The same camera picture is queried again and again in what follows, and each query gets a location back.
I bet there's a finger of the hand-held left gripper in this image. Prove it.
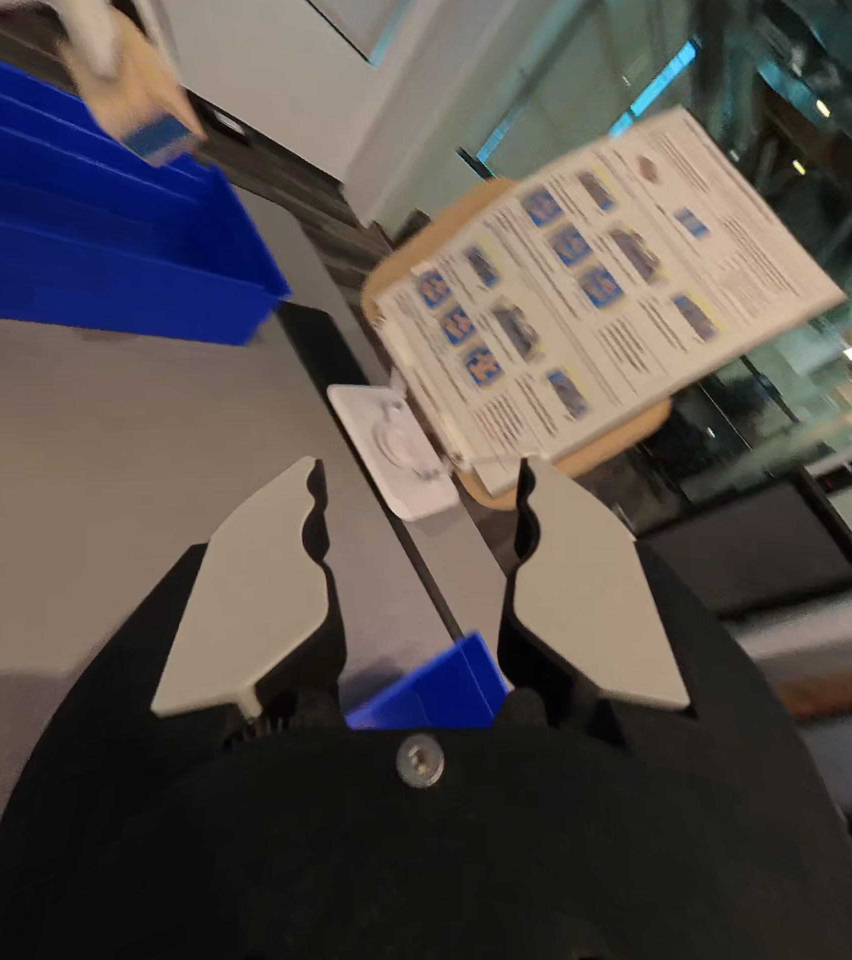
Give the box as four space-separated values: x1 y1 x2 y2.
58 0 128 81

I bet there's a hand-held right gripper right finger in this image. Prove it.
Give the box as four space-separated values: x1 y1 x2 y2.
497 457 693 714

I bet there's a black screen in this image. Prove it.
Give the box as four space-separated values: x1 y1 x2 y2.
636 474 852 618

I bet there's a blue plastic bin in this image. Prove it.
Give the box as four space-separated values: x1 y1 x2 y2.
0 33 293 348
345 630 511 731

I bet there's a brown clipboard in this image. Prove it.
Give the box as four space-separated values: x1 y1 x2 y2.
360 177 676 513

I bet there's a printed instruction sheet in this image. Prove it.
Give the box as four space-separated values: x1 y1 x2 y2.
375 105 849 498

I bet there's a wooden cube blue marked face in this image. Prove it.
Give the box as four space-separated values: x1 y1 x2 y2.
83 26 209 168

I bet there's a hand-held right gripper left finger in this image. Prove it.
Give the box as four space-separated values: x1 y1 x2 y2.
150 456 344 721

